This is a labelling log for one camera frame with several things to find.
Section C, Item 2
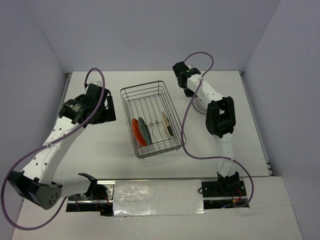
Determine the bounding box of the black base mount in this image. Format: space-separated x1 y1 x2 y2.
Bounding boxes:
198 180 247 210
90 184 114 217

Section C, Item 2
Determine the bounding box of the green rimmed white plate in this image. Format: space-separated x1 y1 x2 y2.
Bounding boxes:
138 117 152 145

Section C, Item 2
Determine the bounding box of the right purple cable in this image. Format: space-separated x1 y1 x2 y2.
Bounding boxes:
180 51 255 209

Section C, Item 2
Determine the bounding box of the silver foil covered panel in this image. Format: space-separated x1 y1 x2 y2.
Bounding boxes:
113 179 205 217

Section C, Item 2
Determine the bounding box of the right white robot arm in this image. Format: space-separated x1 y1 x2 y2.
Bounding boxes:
172 61 240 196

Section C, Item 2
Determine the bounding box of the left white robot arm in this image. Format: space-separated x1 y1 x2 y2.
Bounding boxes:
8 83 116 210

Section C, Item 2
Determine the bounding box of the orange plate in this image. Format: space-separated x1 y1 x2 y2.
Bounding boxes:
131 118 147 147

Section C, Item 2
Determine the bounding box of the cream plate with dark edge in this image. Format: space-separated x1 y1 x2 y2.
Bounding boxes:
161 111 174 139

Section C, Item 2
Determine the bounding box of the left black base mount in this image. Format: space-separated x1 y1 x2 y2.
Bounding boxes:
90 184 114 217

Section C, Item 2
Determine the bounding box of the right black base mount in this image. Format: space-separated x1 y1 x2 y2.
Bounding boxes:
198 180 247 210

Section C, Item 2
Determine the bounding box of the metal wire dish rack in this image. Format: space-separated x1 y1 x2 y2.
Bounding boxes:
120 80 187 159

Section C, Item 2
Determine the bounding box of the white plate with pink pattern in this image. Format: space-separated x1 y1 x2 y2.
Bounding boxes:
192 97 207 115

